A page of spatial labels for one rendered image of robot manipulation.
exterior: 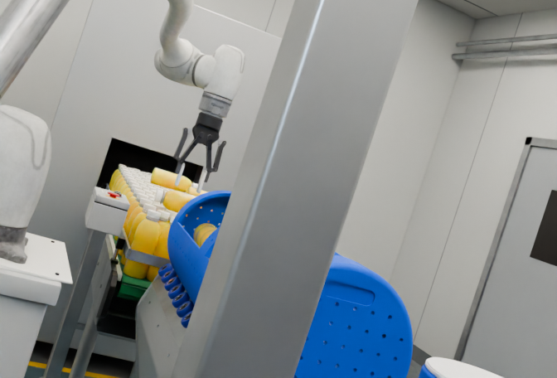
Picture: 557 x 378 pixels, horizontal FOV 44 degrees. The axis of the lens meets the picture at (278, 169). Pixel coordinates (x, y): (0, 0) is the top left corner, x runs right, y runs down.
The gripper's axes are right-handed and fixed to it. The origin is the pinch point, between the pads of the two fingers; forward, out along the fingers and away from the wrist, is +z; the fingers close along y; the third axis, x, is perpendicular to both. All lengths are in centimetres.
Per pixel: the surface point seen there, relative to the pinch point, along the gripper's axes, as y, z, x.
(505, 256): 314, 0, 274
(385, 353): 19, 10, -107
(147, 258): -5.6, 25.1, -4.8
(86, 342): -11, 62, 24
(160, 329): -3, 34, -42
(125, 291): -8.8, 35.4, -7.4
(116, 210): -17.9, 14.6, -1.8
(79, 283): -20.6, 39.7, 6.2
